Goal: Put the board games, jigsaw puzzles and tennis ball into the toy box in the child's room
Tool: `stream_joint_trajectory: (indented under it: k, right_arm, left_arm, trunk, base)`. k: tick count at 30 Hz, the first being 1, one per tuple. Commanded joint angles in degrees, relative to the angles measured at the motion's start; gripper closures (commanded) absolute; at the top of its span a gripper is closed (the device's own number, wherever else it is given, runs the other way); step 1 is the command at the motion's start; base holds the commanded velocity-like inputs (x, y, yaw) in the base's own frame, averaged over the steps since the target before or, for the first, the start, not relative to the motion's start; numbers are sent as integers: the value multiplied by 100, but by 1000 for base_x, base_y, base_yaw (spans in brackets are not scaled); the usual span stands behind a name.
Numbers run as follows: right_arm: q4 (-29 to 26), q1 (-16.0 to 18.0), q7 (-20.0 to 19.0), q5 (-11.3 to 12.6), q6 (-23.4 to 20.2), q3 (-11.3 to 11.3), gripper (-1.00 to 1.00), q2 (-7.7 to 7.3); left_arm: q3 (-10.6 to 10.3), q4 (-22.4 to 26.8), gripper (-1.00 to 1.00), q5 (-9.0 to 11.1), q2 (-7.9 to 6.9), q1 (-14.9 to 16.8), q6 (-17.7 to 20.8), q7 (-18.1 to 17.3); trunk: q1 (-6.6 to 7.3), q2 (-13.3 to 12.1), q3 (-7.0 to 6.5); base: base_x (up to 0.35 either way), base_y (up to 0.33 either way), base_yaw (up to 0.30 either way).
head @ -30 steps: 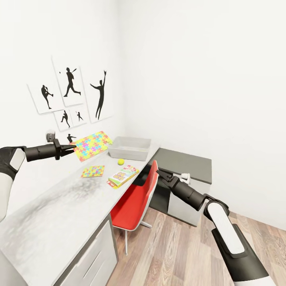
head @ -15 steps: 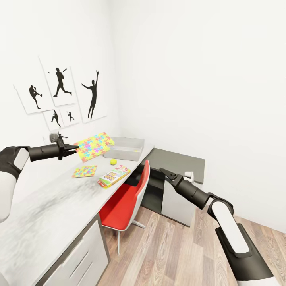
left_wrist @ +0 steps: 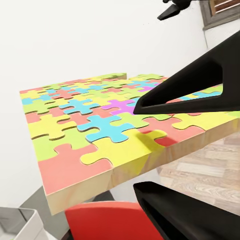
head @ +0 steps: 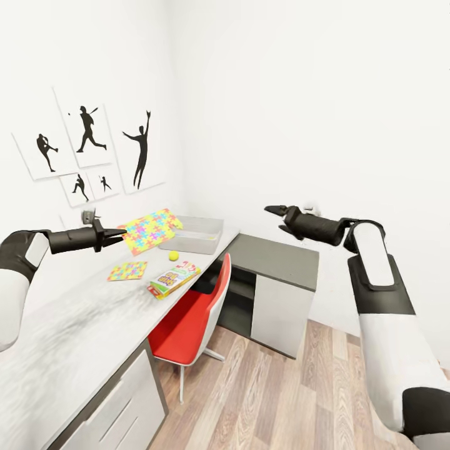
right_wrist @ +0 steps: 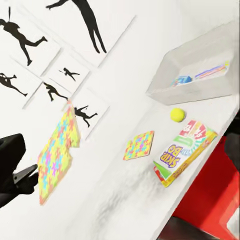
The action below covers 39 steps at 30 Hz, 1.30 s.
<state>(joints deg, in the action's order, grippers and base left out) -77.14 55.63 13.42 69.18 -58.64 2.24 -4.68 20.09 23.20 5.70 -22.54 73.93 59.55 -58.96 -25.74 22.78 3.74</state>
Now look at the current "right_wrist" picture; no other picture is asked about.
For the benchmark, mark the desk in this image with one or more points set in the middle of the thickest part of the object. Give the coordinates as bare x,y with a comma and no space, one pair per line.
129,201

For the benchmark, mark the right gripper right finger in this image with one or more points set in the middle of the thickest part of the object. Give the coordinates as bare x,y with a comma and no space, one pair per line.
232,149

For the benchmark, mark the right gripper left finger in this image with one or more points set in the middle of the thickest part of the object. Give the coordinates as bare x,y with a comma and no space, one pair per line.
12,149

